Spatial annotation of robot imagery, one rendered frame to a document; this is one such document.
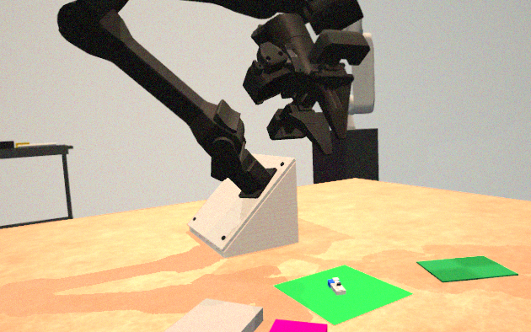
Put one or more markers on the magenta cube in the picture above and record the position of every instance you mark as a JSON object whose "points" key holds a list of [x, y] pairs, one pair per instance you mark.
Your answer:
{"points": [[281, 325]]}

